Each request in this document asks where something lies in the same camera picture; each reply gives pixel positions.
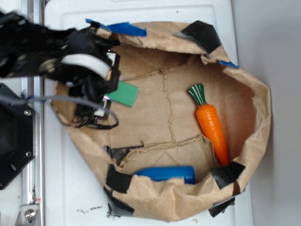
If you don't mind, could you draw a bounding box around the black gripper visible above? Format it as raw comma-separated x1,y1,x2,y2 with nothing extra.
40,28,120,101

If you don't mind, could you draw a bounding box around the green block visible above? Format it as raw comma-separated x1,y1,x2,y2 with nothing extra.
105,81,139,107

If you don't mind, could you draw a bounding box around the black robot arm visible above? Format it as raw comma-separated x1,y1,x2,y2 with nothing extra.
0,12,120,102

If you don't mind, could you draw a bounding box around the brown paper bag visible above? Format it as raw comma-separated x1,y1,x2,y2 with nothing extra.
52,22,271,222

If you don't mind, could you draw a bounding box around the white plastic bin lid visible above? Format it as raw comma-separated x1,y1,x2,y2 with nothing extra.
43,0,255,226

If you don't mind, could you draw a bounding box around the orange toy carrot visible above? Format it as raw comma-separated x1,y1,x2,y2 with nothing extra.
188,83,230,166

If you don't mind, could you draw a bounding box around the blue cylinder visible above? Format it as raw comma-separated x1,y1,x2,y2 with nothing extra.
135,166,196,185

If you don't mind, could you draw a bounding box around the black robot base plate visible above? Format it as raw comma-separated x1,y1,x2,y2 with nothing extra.
0,82,36,190

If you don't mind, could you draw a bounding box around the aluminium rail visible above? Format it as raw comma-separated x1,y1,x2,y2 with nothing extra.
15,0,46,226

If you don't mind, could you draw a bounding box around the metal corner bracket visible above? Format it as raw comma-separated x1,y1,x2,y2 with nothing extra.
15,204,41,226

